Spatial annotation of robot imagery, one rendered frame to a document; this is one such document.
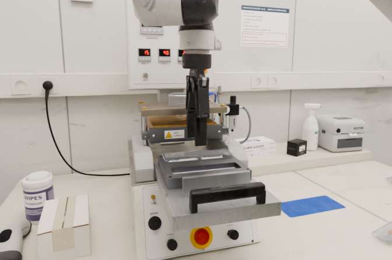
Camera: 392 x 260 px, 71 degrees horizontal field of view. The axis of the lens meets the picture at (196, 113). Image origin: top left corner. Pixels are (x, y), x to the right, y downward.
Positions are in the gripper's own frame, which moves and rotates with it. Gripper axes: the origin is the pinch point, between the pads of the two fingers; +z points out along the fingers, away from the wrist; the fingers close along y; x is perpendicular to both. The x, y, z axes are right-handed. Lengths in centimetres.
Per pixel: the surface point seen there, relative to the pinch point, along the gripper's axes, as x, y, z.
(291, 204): 38, -10, 32
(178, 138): -2.5, -10.9, 4.7
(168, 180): -9.9, 13.0, 7.3
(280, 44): 68, -72, -29
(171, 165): -7.7, 5.3, 7.0
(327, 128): 86, -50, 16
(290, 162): 57, -38, 28
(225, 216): -1.0, 24.4, 10.7
